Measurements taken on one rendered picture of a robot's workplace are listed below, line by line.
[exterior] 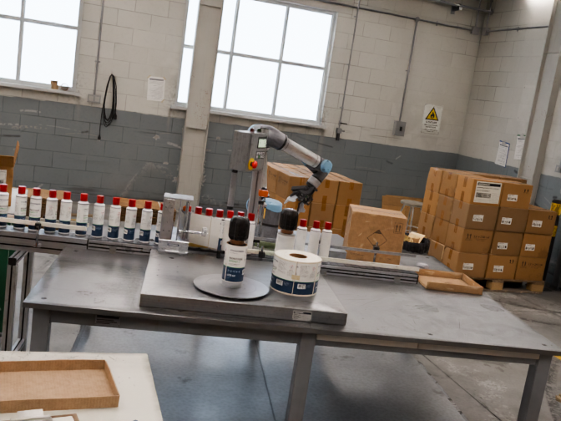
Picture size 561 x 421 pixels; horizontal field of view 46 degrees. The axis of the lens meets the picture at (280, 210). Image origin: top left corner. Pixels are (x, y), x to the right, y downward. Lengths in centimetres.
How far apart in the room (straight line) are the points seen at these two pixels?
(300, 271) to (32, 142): 623
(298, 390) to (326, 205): 433
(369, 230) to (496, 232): 354
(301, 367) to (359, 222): 121
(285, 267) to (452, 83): 745
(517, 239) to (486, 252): 38
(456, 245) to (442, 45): 377
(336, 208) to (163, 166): 272
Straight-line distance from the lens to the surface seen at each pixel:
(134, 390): 198
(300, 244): 330
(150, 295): 253
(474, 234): 689
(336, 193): 686
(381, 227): 362
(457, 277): 374
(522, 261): 734
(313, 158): 380
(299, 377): 264
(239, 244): 264
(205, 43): 860
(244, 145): 321
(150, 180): 867
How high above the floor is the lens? 168
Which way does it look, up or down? 10 degrees down
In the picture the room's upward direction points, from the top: 8 degrees clockwise
